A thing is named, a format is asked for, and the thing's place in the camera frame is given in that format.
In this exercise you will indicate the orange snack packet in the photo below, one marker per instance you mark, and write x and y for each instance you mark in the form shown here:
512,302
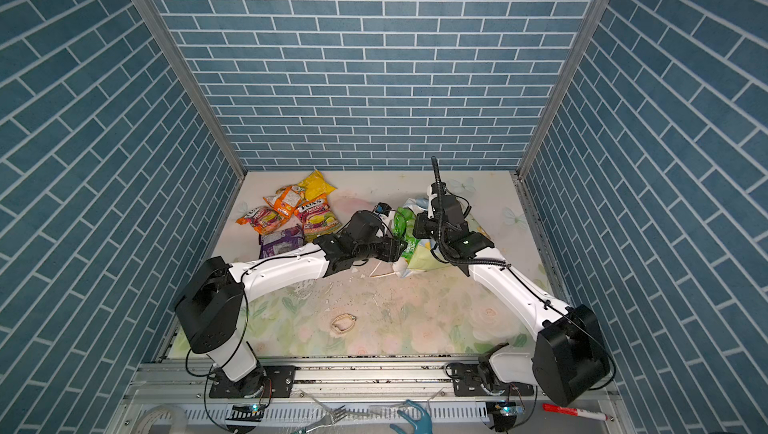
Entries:
286,200

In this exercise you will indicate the green snack packet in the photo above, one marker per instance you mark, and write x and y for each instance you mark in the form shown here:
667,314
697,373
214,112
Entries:
403,227

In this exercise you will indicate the floral paper gift bag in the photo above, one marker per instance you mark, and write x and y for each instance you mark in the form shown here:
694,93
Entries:
422,259

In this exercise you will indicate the pink colourful candy packet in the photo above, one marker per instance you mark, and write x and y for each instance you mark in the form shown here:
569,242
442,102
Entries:
317,218

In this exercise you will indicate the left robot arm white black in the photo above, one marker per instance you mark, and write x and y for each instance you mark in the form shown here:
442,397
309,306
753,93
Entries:
209,306

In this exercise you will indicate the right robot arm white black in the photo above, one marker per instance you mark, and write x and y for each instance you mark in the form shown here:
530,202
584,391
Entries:
569,355

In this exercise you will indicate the purple snack packet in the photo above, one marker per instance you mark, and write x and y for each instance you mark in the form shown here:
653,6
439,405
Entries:
282,241

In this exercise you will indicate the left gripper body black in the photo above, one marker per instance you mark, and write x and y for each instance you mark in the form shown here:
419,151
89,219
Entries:
385,249

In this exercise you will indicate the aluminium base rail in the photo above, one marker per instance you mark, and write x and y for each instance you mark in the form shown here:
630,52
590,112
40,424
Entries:
331,379

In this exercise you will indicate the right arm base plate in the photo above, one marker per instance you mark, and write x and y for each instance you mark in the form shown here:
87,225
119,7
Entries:
473,380

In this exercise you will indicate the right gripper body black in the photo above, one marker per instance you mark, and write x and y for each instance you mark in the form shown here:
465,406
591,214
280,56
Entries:
427,227

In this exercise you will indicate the beige rubber band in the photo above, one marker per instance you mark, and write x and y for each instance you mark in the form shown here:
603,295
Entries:
343,323

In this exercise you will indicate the red white marker pen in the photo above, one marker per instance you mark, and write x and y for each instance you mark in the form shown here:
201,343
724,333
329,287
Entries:
577,412

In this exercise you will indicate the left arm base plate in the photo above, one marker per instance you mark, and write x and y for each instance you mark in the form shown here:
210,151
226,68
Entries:
264,382

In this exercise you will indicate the metal fork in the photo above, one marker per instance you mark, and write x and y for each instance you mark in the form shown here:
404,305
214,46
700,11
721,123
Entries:
329,419

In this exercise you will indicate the yellow snack packet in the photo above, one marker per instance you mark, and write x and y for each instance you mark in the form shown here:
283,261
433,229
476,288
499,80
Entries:
314,186

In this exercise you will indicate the teal plastic tool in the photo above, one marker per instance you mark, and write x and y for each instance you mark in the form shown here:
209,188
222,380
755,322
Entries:
416,416

